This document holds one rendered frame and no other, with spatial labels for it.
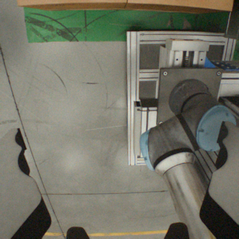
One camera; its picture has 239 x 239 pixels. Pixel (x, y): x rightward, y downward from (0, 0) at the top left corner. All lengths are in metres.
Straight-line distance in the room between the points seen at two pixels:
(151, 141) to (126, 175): 1.87
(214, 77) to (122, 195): 2.20
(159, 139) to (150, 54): 1.04
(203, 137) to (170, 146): 0.08
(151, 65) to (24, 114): 1.35
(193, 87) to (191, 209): 0.36
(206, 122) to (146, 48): 1.06
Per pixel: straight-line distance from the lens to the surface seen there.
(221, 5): 1.24
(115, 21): 1.63
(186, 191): 0.45
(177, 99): 0.62
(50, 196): 2.82
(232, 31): 1.35
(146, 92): 1.54
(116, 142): 2.01
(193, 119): 0.50
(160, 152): 0.48
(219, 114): 0.49
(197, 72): 0.67
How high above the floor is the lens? 1.63
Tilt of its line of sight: 61 degrees down
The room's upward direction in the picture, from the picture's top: 177 degrees clockwise
